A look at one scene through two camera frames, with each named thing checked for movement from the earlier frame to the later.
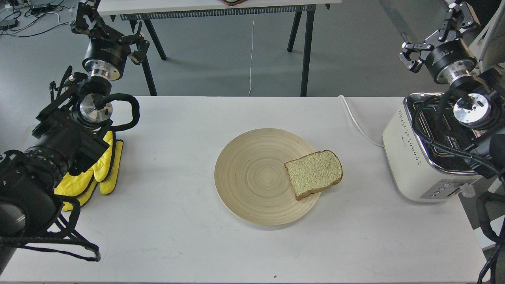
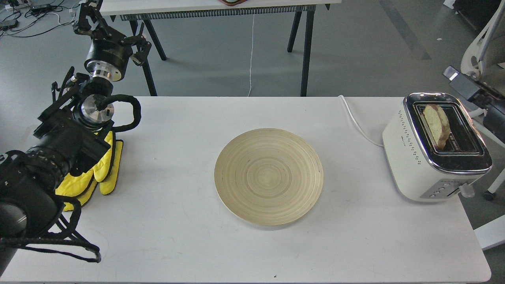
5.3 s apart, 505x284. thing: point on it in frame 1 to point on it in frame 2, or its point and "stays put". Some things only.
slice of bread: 314,172 to 438,124
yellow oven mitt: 105,172 stays put
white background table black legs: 141,12 stays put
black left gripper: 107,52 stays put
